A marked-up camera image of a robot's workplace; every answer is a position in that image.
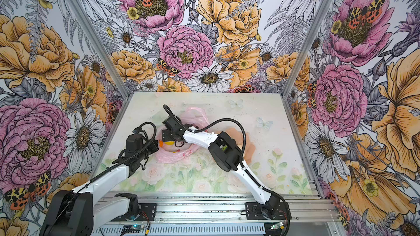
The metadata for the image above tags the pink plastic bag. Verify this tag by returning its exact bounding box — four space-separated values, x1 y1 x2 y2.
153 107 210 163

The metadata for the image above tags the pink scalloped bowl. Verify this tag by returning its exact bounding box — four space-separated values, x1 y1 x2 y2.
225 127 256 165

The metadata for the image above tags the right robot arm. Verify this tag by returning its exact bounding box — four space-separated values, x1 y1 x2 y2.
161 105 284 219

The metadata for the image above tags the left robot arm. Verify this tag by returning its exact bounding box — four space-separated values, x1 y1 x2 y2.
39 133 159 236

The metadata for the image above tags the left green circuit board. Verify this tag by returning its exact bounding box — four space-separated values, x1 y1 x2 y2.
121 224 145 234

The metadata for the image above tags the green circuit board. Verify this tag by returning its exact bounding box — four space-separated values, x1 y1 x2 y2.
121 224 145 234
270 221 284 230

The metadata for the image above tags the right green circuit board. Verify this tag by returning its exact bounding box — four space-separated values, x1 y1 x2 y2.
270 221 284 230

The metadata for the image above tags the right black corrugated cable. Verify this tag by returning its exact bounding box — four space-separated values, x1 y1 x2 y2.
162 104 292 224

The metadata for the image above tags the left black cable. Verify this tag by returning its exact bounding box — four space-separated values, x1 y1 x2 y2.
52 122 158 217

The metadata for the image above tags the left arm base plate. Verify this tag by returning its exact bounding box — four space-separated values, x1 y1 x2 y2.
112 203 157 222

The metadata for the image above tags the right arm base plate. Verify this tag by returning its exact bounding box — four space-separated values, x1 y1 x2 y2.
245 202 291 220

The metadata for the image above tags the left aluminium frame post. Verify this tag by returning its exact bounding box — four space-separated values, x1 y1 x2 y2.
49 0 130 101

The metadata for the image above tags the aluminium frame post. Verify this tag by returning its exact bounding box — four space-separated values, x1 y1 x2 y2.
49 0 130 101
281 0 348 99

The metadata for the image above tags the aluminium front rail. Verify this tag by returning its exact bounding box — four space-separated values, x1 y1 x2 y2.
90 193 345 236

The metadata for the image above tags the right aluminium frame post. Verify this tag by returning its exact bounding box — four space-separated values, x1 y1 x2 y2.
281 0 348 99

